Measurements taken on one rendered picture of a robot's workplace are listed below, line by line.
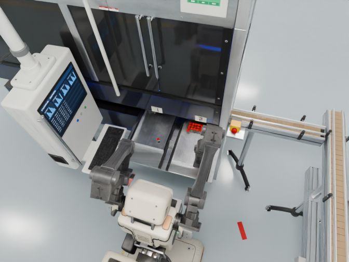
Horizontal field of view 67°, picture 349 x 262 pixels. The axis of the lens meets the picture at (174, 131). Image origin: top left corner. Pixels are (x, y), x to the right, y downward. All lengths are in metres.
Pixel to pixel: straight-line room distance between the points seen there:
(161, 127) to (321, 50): 2.91
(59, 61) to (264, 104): 2.45
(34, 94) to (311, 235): 2.03
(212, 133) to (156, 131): 0.89
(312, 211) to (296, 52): 2.52
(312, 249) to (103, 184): 1.59
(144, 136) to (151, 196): 0.83
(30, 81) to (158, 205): 0.95
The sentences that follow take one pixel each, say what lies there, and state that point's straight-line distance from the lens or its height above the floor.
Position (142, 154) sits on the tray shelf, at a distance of 1.96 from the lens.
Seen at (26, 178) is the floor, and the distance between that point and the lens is 3.32.
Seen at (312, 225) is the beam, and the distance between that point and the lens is 2.28.
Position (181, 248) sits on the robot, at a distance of 2.34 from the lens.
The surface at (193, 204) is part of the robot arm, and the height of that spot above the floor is 1.26.
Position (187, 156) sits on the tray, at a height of 0.88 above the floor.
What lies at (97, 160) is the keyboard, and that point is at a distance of 2.09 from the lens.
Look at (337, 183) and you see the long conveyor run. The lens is 2.02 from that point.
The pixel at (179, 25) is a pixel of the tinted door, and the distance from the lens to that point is 1.42.
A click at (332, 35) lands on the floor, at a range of 4.69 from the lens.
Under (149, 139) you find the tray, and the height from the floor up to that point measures 0.88.
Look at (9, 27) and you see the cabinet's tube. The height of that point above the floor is 1.85.
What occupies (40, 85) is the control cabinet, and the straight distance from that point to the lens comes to 1.65.
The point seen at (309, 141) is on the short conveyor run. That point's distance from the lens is 2.16.
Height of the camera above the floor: 2.59
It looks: 57 degrees down
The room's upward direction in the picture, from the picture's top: 6 degrees counter-clockwise
